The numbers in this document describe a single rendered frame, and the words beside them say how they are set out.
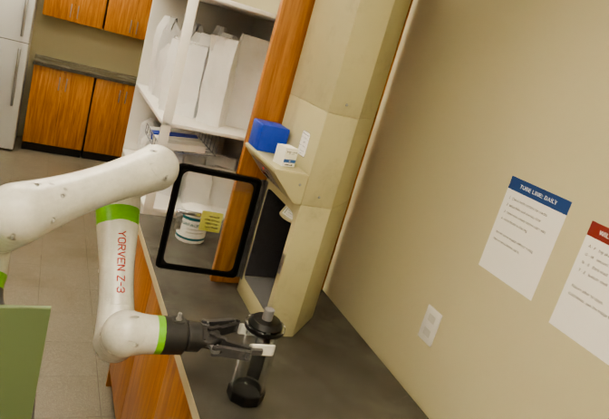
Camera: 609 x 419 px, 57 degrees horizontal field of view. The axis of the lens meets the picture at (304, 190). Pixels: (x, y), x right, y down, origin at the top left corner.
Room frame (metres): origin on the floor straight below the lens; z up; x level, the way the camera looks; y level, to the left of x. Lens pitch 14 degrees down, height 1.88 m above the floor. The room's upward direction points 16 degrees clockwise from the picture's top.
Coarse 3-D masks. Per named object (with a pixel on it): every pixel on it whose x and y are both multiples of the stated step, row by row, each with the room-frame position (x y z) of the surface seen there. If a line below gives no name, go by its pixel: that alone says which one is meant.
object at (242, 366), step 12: (252, 336) 1.29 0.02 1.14; (240, 360) 1.31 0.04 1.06; (252, 360) 1.29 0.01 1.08; (264, 360) 1.29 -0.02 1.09; (240, 372) 1.30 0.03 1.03; (252, 372) 1.29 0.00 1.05; (264, 372) 1.30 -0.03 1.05; (240, 384) 1.29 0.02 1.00; (252, 384) 1.29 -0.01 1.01; (264, 384) 1.31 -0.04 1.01; (252, 396) 1.29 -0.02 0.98
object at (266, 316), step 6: (258, 312) 1.36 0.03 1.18; (264, 312) 1.33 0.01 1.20; (270, 312) 1.32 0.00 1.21; (252, 318) 1.32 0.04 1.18; (258, 318) 1.32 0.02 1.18; (264, 318) 1.32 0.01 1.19; (270, 318) 1.32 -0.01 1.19; (276, 318) 1.35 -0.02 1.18; (252, 324) 1.30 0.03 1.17; (258, 324) 1.30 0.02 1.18; (264, 324) 1.30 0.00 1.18; (270, 324) 1.31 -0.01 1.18; (276, 324) 1.32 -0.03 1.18; (264, 330) 1.29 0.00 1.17; (270, 330) 1.29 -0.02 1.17; (276, 330) 1.31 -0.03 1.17
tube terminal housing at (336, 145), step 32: (288, 128) 1.90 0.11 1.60; (320, 128) 1.69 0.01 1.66; (352, 128) 1.72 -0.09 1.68; (320, 160) 1.69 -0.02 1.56; (352, 160) 1.79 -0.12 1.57; (320, 192) 1.70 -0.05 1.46; (320, 224) 1.72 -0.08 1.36; (288, 256) 1.68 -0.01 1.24; (320, 256) 1.77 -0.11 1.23; (288, 288) 1.69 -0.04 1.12; (320, 288) 1.90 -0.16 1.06; (288, 320) 1.71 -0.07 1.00
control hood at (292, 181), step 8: (248, 144) 1.88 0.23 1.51; (256, 152) 1.79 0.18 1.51; (264, 152) 1.81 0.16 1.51; (264, 160) 1.72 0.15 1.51; (272, 160) 1.74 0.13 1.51; (272, 168) 1.65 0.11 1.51; (280, 168) 1.66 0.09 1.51; (288, 168) 1.69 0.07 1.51; (296, 168) 1.72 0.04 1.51; (272, 176) 1.73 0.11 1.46; (280, 176) 1.63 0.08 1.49; (288, 176) 1.65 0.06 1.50; (296, 176) 1.66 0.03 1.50; (304, 176) 1.67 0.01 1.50; (280, 184) 1.67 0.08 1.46; (288, 184) 1.65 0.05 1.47; (296, 184) 1.66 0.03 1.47; (304, 184) 1.67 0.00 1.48; (288, 192) 1.65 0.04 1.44; (296, 192) 1.66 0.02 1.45; (296, 200) 1.67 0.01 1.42
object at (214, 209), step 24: (192, 192) 1.86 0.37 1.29; (216, 192) 1.89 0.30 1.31; (240, 192) 1.92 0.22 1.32; (192, 216) 1.87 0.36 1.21; (216, 216) 1.90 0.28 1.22; (240, 216) 1.93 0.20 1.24; (168, 240) 1.85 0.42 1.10; (192, 240) 1.88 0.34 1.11; (216, 240) 1.90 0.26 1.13; (192, 264) 1.88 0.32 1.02; (216, 264) 1.91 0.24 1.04
